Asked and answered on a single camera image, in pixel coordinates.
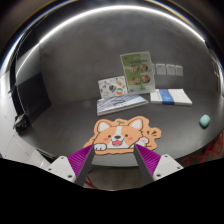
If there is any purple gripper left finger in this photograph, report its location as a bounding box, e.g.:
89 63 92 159
68 145 95 186

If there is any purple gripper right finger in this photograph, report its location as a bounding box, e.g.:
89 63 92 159
134 144 161 184

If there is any teal computer mouse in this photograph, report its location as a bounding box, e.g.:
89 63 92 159
199 114 210 128

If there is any striped grey book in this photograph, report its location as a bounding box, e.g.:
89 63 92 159
97 94 148 116

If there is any black device on left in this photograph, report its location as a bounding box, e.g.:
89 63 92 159
13 114 30 134

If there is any black monitor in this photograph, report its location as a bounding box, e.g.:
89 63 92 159
16 73 51 123

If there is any white box blue band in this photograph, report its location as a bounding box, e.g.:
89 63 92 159
150 89 192 106

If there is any green menu sign stand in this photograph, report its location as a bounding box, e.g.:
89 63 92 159
120 51 155 94

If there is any sticker card stand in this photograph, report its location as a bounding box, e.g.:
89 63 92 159
98 76 127 99

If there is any corgi dog mouse pad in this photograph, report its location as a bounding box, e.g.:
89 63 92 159
85 116 162 155

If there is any red metal frame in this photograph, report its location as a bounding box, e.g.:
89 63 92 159
180 132 224 166

